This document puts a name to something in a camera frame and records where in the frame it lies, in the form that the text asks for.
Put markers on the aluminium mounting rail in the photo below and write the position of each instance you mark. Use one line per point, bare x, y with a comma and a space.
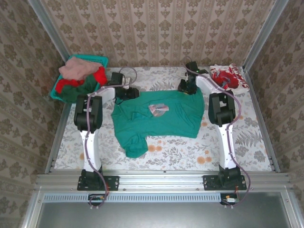
161, 181

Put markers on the floral table cloth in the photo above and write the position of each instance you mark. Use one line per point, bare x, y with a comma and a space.
178, 152

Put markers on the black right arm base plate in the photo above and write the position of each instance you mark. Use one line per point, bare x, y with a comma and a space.
210, 183

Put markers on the dark green t-shirt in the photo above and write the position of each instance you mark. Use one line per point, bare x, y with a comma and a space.
78, 92

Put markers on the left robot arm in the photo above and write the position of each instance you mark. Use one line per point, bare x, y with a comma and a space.
90, 147

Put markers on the small circuit board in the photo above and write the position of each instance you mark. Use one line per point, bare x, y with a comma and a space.
97, 198
230, 199

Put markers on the folded white red print t-shirt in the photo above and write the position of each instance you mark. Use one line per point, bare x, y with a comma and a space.
228, 80

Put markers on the aluminium corner post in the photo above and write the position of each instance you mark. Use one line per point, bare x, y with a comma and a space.
51, 33
263, 35

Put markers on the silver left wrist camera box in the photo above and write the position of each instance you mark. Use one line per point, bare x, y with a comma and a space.
128, 80

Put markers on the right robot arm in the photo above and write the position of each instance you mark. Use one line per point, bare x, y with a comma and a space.
225, 147

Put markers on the teal green t-shirt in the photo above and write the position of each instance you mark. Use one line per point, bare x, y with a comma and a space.
166, 126

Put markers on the teal plastic laundry basket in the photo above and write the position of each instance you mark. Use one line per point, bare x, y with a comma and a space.
99, 60

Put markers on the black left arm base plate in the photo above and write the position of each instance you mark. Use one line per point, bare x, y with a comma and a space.
111, 183

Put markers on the grey metal panel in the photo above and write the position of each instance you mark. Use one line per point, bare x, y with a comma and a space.
166, 216

